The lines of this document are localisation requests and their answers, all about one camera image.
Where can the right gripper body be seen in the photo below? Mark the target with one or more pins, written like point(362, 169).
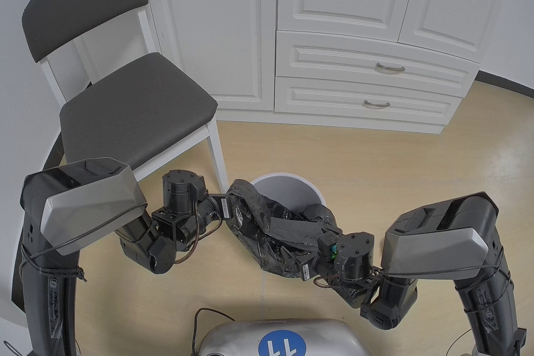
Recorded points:
point(321, 267)

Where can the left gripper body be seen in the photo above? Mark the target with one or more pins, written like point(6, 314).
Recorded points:
point(208, 210)

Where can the black plastic bag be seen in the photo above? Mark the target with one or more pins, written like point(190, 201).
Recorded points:
point(267, 233)

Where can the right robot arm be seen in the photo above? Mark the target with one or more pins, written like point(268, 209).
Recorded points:
point(438, 237)

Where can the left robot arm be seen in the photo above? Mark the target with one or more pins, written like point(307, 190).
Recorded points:
point(87, 200)

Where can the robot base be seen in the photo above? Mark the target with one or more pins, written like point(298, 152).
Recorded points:
point(288, 339)

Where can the white trash bin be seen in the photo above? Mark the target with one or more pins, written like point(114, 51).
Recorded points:
point(288, 191)

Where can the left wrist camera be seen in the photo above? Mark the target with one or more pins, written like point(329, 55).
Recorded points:
point(199, 189)

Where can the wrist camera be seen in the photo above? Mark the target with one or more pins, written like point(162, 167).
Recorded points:
point(326, 241)
point(199, 189)

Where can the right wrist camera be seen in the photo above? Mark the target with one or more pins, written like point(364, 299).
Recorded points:
point(326, 241)

